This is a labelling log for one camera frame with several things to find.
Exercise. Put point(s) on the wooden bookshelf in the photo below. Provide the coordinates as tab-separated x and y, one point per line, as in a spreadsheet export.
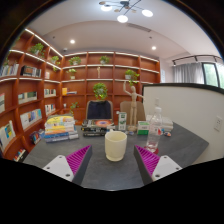
37	81

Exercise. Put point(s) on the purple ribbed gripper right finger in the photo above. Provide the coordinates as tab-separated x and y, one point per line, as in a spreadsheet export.
153	167

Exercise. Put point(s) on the clear plastic water bottle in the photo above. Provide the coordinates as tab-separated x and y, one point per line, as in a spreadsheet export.
155	128

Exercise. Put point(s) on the hanging green potted plant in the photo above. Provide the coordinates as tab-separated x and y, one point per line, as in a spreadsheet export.
100	90

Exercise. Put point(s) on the green white small box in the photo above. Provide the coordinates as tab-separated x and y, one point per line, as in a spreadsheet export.
142	128

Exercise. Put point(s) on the brown cardboard board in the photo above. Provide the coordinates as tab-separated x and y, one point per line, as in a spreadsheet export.
125	106

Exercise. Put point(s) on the wooden artist mannequin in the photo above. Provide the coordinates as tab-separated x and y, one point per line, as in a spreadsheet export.
133	109

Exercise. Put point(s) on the black office chair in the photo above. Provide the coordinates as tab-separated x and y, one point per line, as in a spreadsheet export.
99	110

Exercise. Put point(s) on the colourful book stack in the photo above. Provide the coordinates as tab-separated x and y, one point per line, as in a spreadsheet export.
60	128

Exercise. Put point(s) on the grey curtain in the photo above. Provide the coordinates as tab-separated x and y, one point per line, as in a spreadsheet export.
188	73

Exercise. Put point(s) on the cream plastic cup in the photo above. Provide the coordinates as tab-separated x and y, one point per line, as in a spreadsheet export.
115	145

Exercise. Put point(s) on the green white carton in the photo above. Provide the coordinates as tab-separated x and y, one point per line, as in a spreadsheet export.
122	118

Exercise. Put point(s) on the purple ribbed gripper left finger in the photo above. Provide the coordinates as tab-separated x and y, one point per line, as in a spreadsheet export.
71	167

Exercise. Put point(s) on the ceiling lamp with bulbs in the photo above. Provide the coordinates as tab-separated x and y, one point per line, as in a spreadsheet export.
123	7

